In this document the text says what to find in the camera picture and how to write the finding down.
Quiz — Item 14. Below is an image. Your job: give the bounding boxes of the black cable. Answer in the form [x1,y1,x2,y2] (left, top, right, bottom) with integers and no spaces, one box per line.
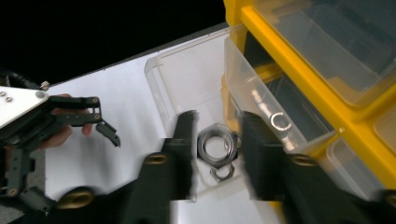
[0,69,43,91]

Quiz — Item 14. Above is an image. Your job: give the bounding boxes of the yellow drawer cabinet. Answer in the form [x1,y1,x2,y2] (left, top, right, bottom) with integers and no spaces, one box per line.
[220,0,396,224]

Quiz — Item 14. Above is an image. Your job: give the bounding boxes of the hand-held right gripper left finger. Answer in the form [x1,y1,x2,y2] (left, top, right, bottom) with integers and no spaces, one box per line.
[120,109,200,224]

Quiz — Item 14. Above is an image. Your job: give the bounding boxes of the clear plastic drawer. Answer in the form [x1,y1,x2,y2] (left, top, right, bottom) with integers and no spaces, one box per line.
[144,28,251,202]
[253,0,396,108]
[371,104,396,147]
[223,35,339,154]
[325,138,389,202]

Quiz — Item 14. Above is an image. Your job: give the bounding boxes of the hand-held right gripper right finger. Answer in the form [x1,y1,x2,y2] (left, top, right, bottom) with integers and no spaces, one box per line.
[241,111,396,224]

